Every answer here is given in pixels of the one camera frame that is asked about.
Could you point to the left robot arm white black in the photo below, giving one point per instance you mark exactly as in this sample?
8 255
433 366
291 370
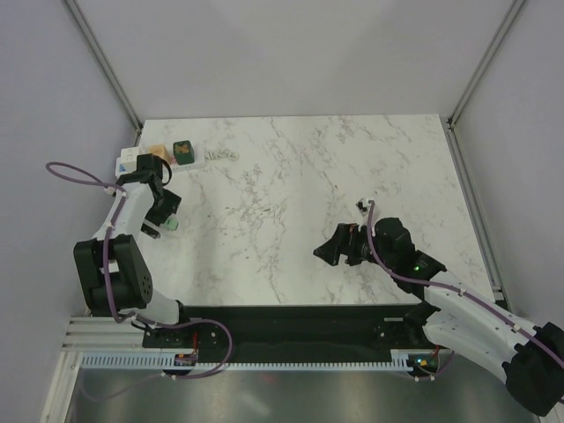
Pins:
115 279

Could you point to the white cube plug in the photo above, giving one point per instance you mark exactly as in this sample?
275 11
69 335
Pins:
128 159

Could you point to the dark green cube plug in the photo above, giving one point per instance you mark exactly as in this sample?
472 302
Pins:
183 152

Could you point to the orange cube plug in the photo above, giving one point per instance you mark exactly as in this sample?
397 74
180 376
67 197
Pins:
160 151

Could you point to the green plug adapter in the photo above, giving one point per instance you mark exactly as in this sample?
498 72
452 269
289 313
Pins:
171 224

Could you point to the aluminium rail profile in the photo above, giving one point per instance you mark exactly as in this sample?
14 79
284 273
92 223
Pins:
101 334

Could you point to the aluminium frame post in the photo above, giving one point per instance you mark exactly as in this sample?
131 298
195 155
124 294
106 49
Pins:
91 40
501 33

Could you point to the long white power strip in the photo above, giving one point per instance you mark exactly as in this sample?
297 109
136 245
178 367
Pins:
198 164

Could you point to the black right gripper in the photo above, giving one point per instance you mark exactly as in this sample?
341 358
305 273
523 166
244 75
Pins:
344 242

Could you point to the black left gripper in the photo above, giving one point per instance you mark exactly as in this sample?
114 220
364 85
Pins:
170 205

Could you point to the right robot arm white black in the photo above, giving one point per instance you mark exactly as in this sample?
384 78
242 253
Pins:
525 357

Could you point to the right aluminium frame post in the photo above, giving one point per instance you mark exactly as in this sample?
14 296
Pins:
501 33

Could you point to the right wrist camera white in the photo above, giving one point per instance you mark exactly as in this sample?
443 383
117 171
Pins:
363 206

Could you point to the white slotted cable duct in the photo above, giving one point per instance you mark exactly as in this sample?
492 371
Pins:
169 362

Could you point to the left aluminium frame post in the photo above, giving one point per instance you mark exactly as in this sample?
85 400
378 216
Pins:
91 40

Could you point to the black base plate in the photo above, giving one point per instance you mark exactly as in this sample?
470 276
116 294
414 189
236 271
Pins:
296 333

